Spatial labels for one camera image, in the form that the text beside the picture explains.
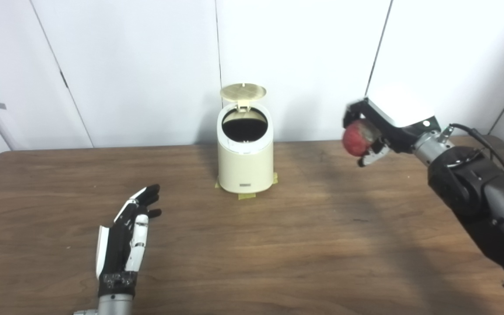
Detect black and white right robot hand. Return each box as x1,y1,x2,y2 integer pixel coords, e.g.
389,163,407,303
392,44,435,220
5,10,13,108
343,85,441,168

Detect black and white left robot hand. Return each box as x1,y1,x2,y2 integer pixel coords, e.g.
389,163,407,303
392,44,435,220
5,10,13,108
96,184,162,298

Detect red apple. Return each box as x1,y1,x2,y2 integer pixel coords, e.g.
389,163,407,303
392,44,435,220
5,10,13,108
342,121,378,157

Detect cream-colored bin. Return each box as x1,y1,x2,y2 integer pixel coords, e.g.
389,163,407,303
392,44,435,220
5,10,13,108
217,103,274,193

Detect cream round bin lid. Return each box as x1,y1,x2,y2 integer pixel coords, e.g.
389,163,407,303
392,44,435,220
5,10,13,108
220,83,267,112

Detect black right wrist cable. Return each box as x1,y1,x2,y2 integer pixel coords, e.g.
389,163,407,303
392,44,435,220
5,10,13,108
437,123,504,189

